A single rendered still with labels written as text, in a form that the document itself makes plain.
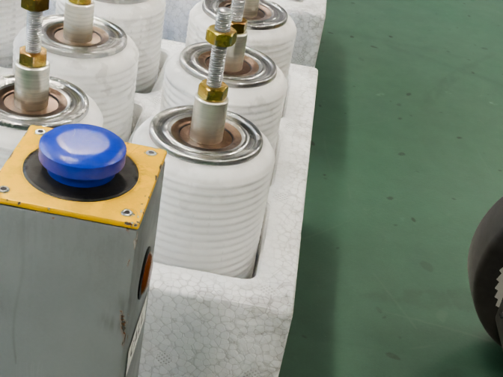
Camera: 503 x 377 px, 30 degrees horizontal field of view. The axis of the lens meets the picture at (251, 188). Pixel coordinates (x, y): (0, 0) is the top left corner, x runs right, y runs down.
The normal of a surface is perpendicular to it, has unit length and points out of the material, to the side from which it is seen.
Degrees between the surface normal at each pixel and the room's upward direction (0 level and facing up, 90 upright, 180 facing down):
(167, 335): 90
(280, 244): 0
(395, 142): 0
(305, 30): 90
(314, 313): 0
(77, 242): 90
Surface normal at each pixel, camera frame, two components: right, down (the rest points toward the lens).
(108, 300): -0.11, 0.50
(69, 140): 0.15, -0.84
